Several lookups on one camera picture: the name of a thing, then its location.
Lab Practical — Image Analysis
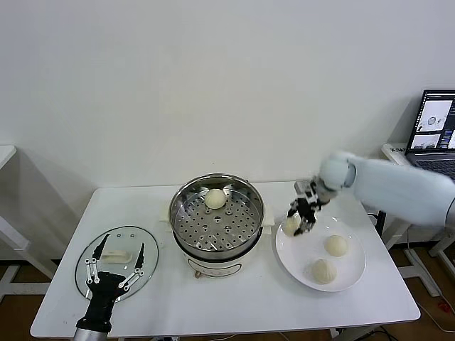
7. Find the round glass pot lid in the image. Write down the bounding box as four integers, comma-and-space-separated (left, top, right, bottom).
74, 224, 159, 303

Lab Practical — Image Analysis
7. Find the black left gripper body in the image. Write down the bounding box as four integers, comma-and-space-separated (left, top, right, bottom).
75, 271, 130, 330

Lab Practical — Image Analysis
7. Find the black cable post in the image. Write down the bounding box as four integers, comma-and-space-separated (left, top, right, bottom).
368, 211, 387, 246

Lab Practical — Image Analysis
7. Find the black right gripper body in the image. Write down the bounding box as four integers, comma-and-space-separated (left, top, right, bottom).
299, 196, 323, 224

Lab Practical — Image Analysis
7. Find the white laptop side table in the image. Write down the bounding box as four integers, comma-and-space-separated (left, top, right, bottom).
382, 143, 455, 298

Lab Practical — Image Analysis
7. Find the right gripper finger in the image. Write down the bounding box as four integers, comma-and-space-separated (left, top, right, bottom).
294, 217, 317, 237
287, 200, 304, 219

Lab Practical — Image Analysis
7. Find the white round plate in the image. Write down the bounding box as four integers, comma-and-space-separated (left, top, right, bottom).
275, 211, 367, 293

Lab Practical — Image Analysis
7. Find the stainless steel steamer basket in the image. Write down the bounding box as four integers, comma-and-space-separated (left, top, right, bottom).
168, 173, 267, 254

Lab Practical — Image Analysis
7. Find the white empty side table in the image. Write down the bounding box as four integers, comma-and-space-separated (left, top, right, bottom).
0, 144, 58, 296

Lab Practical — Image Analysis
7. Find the white steamed baozi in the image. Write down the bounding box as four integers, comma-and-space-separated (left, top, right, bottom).
282, 215, 303, 237
204, 188, 227, 210
323, 234, 348, 257
311, 259, 338, 285

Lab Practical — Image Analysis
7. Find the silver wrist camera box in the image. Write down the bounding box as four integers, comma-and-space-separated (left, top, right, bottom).
293, 179, 321, 205

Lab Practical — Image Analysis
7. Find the stainless steel steamer pot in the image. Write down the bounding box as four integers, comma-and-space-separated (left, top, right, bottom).
159, 200, 277, 280

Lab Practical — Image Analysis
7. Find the grey open laptop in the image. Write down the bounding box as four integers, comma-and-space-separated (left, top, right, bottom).
405, 89, 455, 178

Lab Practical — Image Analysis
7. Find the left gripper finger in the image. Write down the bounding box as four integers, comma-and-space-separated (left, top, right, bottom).
119, 242, 146, 291
84, 234, 110, 285

